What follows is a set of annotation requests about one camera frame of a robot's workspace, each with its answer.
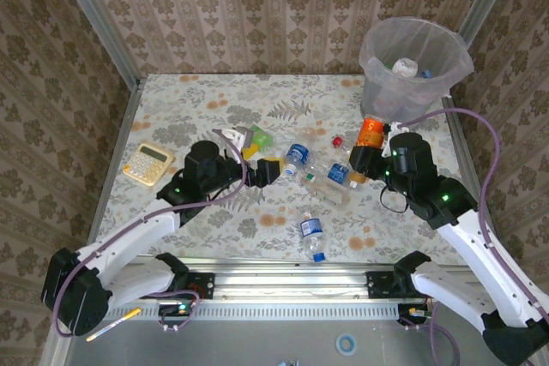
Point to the blue label clear bottle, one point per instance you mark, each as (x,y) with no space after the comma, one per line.
(298,154)

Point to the small black connector board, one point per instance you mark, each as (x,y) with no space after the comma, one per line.
(171,310)
(403,316)

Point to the clear bottle green cap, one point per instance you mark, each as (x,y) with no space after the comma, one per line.
(326,190)

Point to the grey plastic bin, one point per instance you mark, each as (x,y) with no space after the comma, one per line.
(377,96)

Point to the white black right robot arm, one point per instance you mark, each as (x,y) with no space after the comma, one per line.
(472,246)

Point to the yellow calculator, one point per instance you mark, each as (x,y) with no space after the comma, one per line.
(146,166)

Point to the orange label bottle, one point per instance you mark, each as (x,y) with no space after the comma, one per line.
(371,132)

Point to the aluminium front rail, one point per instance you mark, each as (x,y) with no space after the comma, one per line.
(291,280)

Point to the light green label bottle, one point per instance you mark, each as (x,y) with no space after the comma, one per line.
(262,136)

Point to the blue tape roll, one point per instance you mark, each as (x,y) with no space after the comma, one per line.
(338,344)

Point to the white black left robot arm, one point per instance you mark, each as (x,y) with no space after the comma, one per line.
(128,237)

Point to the grey metal shelf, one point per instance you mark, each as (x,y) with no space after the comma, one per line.
(257,340)

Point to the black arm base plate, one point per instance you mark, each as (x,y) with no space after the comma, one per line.
(208,280)
(377,286)

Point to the floral table cover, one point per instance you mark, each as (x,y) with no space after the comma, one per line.
(240,246)

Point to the clear pink bin liner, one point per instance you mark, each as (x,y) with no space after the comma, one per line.
(429,40)

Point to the small blue cap bottle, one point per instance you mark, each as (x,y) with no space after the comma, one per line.
(311,229)

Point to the white red-lettered label bottle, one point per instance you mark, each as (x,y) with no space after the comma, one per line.
(405,67)

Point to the blue white label bottle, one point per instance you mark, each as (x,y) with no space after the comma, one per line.
(337,172)

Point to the yellow white pen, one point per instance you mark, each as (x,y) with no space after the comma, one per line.
(120,321)

